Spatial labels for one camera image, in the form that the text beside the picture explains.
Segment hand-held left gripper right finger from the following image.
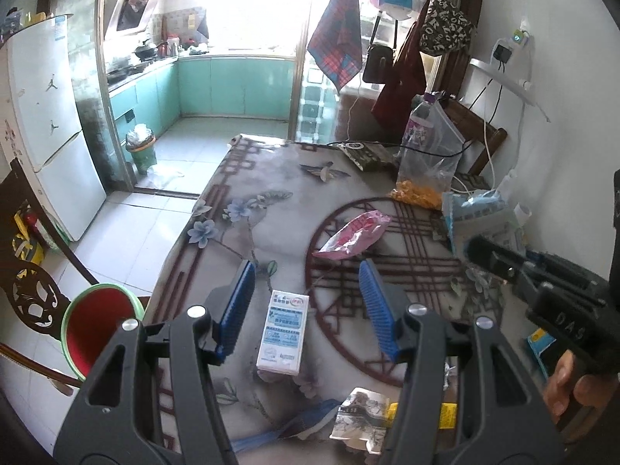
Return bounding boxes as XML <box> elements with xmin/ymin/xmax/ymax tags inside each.
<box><xmin>358</xmin><ymin>258</ymin><xmax>567</xmax><ymax>465</ymax></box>

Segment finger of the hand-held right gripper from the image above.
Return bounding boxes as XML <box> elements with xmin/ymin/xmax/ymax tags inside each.
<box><xmin>462</xmin><ymin>235</ymin><xmax>538</xmax><ymax>298</ymax></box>
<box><xmin>525</xmin><ymin>249</ymin><xmax>589</xmax><ymax>274</ymax></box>

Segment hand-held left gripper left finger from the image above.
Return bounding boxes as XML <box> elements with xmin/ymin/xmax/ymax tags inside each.
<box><xmin>53</xmin><ymin>259</ymin><xmax>257</xmax><ymax>465</ymax></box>

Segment blue white plastic package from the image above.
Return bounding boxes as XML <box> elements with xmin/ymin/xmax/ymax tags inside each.
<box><xmin>442</xmin><ymin>189</ymin><xmax>526</xmax><ymax>257</ymax></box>

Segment white blue medicine box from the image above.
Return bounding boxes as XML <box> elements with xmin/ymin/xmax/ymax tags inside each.
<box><xmin>256</xmin><ymin>291</ymin><xmax>311</xmax><ymax>375</ymax></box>

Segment red bucket with green rim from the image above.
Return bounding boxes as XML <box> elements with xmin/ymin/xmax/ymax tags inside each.
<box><xmin>62</xmin><ymin>285</ymin><xmax>145</xmax><ymax>382</ymax></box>

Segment black shoulder bag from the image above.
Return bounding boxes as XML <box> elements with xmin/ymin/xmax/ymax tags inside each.
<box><xmin>362</xmin><ymin>43</ymin><xmax>394</xmax><ymax>84</ymax></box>

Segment person's right hand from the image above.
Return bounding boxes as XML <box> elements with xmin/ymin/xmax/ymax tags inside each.
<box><xmin>542</xmin><ymin>349</ymin><xmax>620</xmax><ymax>429</ymax></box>

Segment pink plastic wrapper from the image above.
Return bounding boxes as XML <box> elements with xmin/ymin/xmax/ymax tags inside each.
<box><xmin>312</xmin><ymin>210</ymin><xmax>392</xmax><ymax>260</ymax></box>

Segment zip bag of orange snacks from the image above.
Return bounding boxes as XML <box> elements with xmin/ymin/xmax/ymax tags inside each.
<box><xmin>391</xmin><ymin>99</ymin><xmax>466</xmax><ymax>210</ymax></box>

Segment floral printed tablecloth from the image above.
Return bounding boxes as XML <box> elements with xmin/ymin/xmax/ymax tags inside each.
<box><xmin>140</xmin><ymin>133</ymin><xmax>553</xmax><ymax>465</ymax></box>

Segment landscape print cigarette pack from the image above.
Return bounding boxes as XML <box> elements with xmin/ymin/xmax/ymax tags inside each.
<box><xmin>329</xmin><ymin>387</ymin><xmax>391</xmax><ymax>453</ymax></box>

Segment yellow star print packet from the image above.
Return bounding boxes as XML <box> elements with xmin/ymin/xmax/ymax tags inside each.
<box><xmin>387</xmin><ymin>400</ymin><xmax>458</xmax><ymax>432</ymax></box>

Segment plain back wooden chair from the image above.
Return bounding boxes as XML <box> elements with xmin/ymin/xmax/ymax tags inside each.
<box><xmin>438</xmin><ymin>99</ymin><xmax>508</xmax><ymax>177</ymax></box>

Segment blue face mask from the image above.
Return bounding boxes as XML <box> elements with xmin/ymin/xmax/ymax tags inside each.
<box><xmin>232</xmin><ymin>400</ymin><xmax>340</xmax><ymax>453</ymax></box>

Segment purple label plastic bottle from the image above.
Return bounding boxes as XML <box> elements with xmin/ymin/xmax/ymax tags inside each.
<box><xmin>400</xmin><ymin>101</ymin><xmax>435</xmax><ymax>158</ymax></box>

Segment black remote-like device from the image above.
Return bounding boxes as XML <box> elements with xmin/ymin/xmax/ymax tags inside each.
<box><xmin>339</xmin><ymin>141</ymin><xmax>398</xmax><ymax>172</ymax></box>

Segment white desk lamp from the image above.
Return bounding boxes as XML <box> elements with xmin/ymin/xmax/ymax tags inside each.
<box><xmin>469</xmin><ymin>57</ymin><xmax>552</xmax><ymax>226</ymax></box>

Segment green kitchen waste bin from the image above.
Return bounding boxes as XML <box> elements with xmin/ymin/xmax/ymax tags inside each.
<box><xmin>125</xmin><ymin>125</ymin><xmax>157</xmax><ymax>175</ymax></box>

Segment dark red garment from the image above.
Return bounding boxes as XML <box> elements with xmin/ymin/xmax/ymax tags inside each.
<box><xmin>372</xmin><ymin>0</ymin><xmax>428</xmax><ymax>129</ymax></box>

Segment carved dark wooden chair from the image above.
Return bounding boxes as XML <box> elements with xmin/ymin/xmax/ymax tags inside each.
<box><xmin>0</xmin><ymin>157</ymin><xmax>151</xmax><ymax>395</ymax></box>

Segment teal kitchen base cabinets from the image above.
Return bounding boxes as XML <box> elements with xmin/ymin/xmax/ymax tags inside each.
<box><xmin>109</xmin><ymin>55</ymin><xmax>298</xmax><ymax>129</ymax></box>

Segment letter print cloth bag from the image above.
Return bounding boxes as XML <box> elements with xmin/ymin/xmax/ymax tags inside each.
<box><xmin>417</xmin><ymin>0</ymin><xmax>474</xmax><ymax>57</ymax></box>

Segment plaid hanging towel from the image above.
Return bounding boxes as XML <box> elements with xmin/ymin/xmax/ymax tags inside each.
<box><xmin>307</xmin><ymin>0</ymin><xmax>363</xmax><ymax>94</ymax></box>

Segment white refrigerator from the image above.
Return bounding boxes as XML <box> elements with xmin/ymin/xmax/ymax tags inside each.
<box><xmin>0</xmin><ymin>14</ymin><xmax>107</xmax><ymax>242</ymax></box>

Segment steel range hood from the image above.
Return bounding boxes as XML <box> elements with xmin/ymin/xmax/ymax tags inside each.
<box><xmin>104</xmin><ymin>0</ymin><xmax>164</xmax><ymax>37</ymax></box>

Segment white cable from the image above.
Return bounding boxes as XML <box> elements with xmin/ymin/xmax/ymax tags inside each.
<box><xmin>450</xmin><ymin>84</ymin><xmax>505</xmax><ymax>195</ymax></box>

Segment black cable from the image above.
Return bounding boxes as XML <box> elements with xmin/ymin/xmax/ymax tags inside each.
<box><xmin>329</xmin><ymin>139</ymin><xmax>473</xmax><ymax>158</ymax></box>

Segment white wall charger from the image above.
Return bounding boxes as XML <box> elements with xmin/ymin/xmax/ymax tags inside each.
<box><xmin>491</xmin><ymin>31</ymin><xmax>531</xmax><ymax>66</ymax></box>

